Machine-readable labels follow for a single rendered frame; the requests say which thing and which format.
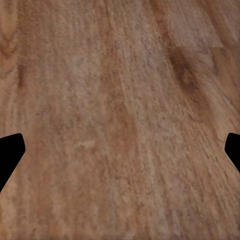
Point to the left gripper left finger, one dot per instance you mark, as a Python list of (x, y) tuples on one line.
[(12, 149)]

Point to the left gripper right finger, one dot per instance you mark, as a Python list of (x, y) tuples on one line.
[(232, 149)]

